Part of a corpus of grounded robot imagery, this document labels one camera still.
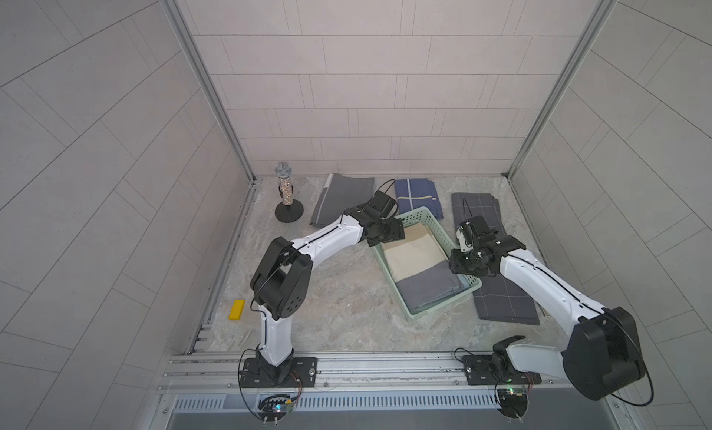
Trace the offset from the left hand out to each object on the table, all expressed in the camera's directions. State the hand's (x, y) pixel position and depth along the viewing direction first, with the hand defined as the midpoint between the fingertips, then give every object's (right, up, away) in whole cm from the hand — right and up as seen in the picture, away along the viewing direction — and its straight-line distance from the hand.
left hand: (401, 233), depth 89 cm
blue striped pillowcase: (+8, +14, +23) cm, 28 cm away
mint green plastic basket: (+9, +5, +10) cm, 14 cm away
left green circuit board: (-33, -38, -24) cm, 56 cm away
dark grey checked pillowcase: (+28, +8, +17) cm, 33 cm away
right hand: (+15, -9, -5) cm, 18 cm away
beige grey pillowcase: (+6, -6, +2) cm, 9 cm away
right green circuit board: (+26, -40, -20) cm, 52 cm away
